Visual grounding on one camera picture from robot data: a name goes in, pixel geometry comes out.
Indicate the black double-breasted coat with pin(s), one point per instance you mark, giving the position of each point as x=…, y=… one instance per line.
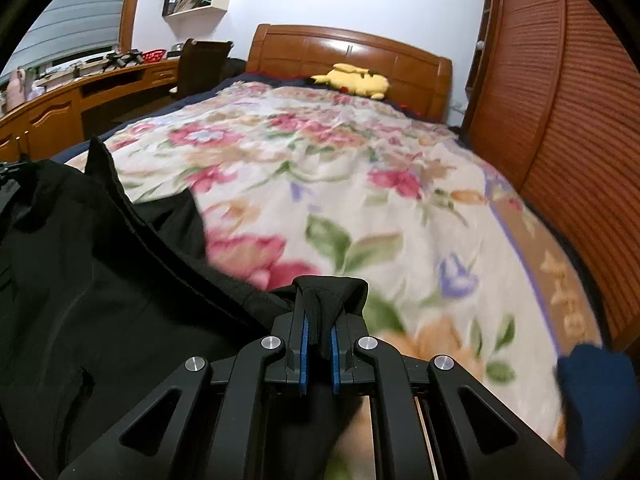
x=100, y=285

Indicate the pink bottle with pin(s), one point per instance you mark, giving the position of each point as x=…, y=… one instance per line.
x=16, y=90

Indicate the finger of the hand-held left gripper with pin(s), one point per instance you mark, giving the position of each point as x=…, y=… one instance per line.
x=10, y=171

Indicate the wooden louvered wardrobe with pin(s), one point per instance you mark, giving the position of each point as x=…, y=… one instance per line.
x=565, y=110

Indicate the stack of books and papers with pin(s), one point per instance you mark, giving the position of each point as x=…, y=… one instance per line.
x=195, y=0

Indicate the red basket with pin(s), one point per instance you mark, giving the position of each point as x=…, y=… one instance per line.
x=153, y=55

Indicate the wooden desk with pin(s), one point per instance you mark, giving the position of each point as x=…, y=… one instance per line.
x=55, y=110

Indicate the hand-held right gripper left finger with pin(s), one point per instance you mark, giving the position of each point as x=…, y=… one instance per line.
x=303, y=355

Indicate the floral blanket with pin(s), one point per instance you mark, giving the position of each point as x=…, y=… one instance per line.
x=375, y=185

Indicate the wooden window frame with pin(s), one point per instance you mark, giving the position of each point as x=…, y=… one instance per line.
x=131, y=5

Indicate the grey window blind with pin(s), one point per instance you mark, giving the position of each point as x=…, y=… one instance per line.
x=75, y=15

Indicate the silver metal pot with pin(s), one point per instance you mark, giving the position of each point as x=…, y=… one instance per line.
x=175, y=48

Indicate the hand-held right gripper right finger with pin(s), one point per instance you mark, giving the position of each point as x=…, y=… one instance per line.
x=336, y=355

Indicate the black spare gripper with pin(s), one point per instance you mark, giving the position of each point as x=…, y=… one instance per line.
x=131, y=57
x=107, y=61

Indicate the dark blue cloth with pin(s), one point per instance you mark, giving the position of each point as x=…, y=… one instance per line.
x=600, y=410

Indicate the dark brown chair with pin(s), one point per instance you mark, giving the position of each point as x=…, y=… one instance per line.
x=200, y=65

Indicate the wooden bed headboard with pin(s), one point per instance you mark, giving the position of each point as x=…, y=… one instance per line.
x=325, y=50

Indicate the yellow plush toy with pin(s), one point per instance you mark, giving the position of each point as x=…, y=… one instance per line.
x=357, y=81

